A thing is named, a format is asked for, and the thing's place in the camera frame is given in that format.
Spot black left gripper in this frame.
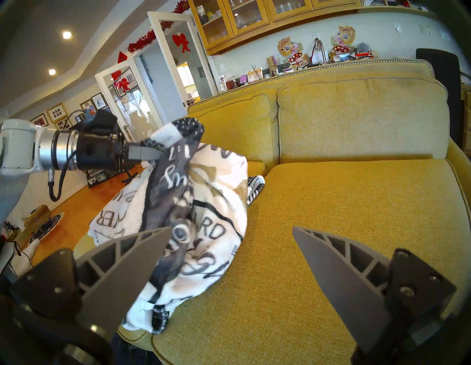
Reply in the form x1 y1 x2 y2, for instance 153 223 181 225
75 131 166 173

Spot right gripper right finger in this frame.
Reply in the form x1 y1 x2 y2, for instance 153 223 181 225
293 226 457 354

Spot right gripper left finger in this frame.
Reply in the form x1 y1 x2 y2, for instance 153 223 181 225
10 226 173 343

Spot white printed fleece blanket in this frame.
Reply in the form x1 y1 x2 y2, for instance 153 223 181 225
88 118 265 335

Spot white glass-pane door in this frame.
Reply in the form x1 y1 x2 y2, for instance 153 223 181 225
95 59 177 143
147 11 218 108

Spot yellow sofa back cushion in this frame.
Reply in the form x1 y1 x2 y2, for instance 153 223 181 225
190 94 278 173
277 77 450 163

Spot woven straw hat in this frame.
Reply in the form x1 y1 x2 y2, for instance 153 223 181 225
24 205 64 244

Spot red garland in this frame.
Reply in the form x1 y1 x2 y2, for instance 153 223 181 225
128 0 190 53

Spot red bow decoration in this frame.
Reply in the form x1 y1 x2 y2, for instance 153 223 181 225
172 32 191 53

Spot metal kitchen faucet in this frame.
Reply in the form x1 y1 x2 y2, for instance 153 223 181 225
312 38 327 64

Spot wooden desk with drawers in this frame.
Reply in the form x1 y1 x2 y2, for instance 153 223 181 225
460 83 471 155

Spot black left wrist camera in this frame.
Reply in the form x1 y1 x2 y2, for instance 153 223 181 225
72 109 120 137

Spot thick black left wrist cable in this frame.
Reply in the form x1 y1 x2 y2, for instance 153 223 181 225
47 149 79 202

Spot wooden wall cabinets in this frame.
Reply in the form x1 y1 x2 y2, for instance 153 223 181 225
188 0 363 56

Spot yellow fabric sofa frame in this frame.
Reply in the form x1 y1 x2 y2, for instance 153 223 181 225
187 58 471 221

